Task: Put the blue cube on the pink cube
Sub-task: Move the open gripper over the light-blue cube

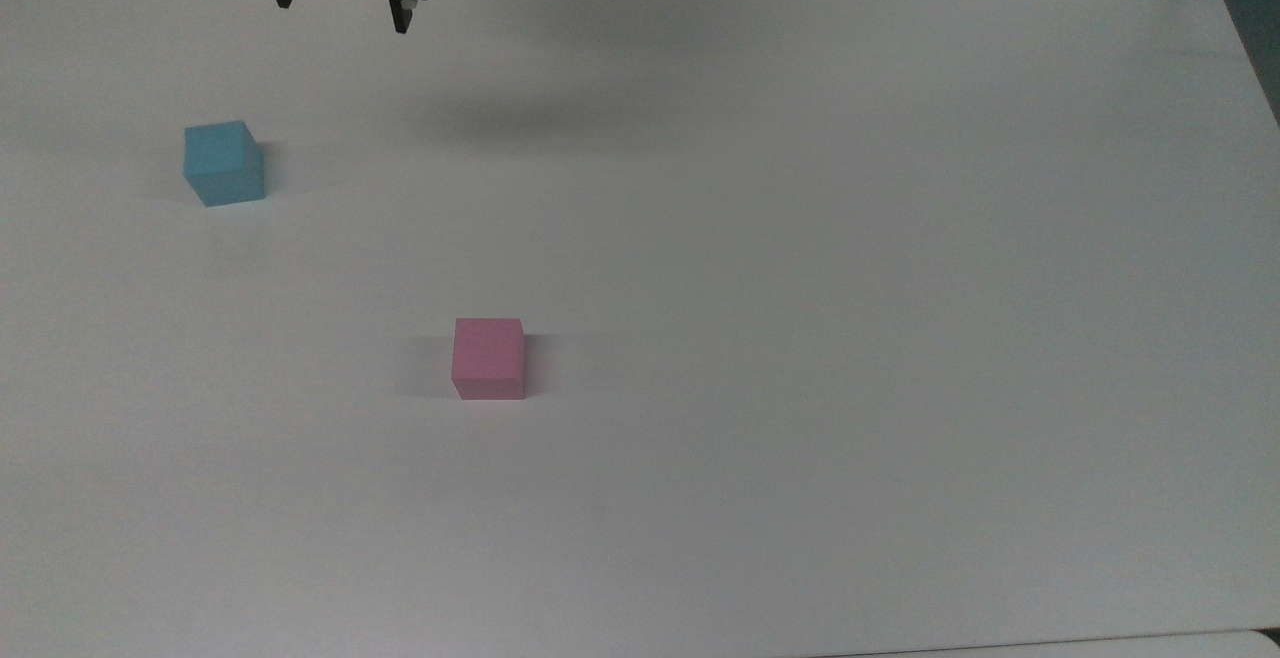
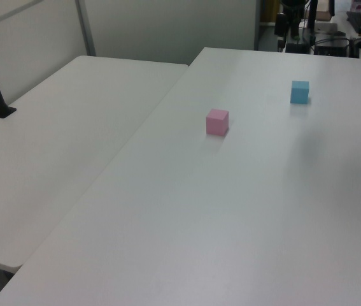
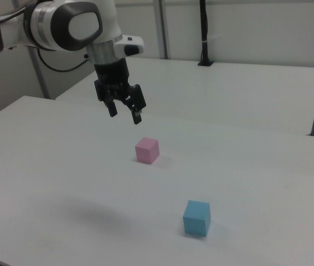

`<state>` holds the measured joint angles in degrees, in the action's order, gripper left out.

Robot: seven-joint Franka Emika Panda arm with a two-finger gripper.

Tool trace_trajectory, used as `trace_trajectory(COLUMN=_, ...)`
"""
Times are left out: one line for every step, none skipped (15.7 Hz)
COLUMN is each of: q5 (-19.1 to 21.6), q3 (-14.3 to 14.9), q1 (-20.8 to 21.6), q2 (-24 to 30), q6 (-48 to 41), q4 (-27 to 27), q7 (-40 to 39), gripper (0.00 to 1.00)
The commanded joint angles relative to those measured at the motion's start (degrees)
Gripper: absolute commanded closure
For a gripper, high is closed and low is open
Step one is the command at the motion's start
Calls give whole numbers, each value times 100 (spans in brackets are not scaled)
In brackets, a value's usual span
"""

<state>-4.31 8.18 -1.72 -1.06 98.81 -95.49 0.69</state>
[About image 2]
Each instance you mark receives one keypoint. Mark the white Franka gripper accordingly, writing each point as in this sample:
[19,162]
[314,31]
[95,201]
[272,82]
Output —
[281,25]

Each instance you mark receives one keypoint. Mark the blue cube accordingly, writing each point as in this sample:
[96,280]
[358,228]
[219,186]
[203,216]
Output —
[299,93]

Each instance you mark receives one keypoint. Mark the pink cube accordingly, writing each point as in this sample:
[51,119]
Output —
[216,123]

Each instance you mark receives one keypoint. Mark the small black box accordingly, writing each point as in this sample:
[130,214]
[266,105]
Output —
[296,48]

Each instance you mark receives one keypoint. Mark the black upright pole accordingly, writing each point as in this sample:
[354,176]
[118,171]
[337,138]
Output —
[313,14]

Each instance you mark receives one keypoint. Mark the grey flat device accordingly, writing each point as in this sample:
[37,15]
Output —
[326,27]

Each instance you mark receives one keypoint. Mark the brown cardboard box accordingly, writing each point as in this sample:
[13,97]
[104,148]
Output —
[323,16]

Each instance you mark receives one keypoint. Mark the black controller box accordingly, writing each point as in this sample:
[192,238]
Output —
[331,48]

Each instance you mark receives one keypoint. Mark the pink printed box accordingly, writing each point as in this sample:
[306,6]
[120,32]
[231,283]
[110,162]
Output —
[357,4]

